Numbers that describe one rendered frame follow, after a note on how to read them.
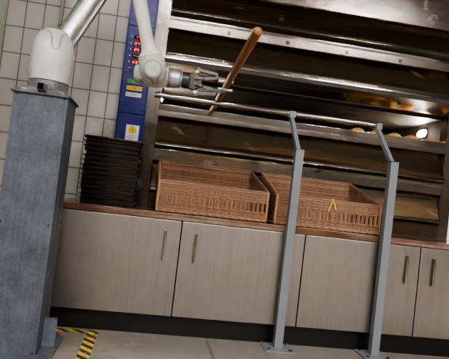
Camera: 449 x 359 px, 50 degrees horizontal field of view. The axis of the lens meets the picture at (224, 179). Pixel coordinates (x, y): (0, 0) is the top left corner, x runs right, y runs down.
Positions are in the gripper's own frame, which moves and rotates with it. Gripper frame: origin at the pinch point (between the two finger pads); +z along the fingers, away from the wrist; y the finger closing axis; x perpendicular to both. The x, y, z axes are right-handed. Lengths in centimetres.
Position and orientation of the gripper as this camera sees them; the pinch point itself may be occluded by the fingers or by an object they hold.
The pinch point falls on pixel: (225, 85)
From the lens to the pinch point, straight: 225.0
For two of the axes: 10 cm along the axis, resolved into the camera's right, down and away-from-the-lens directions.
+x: 1.2, -0.2, -9.9
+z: 9.9, 1.2, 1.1
